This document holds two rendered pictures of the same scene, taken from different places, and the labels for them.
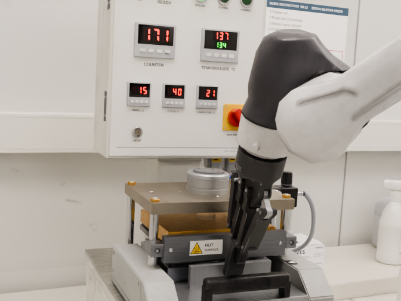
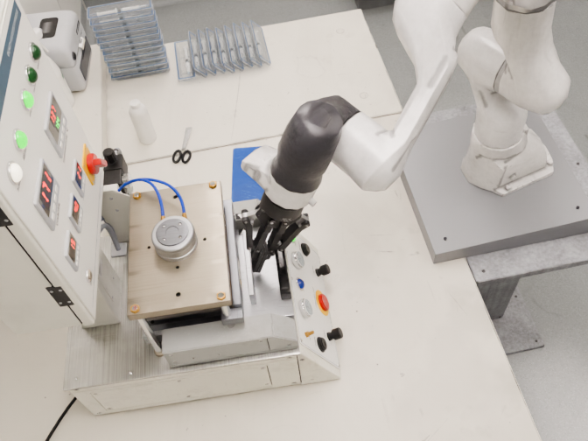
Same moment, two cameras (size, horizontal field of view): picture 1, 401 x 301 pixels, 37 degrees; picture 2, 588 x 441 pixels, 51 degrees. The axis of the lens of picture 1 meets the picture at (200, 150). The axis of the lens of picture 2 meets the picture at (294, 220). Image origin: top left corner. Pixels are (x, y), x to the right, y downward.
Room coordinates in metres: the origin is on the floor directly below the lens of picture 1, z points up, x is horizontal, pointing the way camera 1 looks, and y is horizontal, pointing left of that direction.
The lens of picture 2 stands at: (0.66, 0.52, 2.06)
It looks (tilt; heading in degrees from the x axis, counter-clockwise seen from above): 55 degrees down; 290
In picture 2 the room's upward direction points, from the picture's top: 7 degrees counter-clockwise
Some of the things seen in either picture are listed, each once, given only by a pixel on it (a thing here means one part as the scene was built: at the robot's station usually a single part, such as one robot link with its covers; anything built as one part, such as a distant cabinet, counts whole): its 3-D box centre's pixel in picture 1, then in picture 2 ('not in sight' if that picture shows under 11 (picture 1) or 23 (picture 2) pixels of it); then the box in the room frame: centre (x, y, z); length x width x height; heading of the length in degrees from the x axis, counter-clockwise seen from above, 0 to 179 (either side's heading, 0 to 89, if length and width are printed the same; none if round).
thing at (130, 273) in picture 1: (142, 284); (231, 339); (0.97, 0.09, 0.97); 0.25 x 0.05 x 0.07; 22
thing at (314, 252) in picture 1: (279, 253); not in sight; (1.64, -0.24, 0.83); 0.23 x 0.12 x 0.07; 119
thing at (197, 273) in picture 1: (213, 270); (214, 276); (1.04, -0.03, 0.97); 0.30 x 0.22 x 0.08; 22
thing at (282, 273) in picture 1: (247, 287); (281, 262); (0.91, -0.09, 0.99); 0.15 x 0.02 x 0.04; 112
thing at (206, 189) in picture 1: (210, 200); (163, 244); (1.12, -0.02, 1.08); 0.31 x 0.24 x 0.13; 112
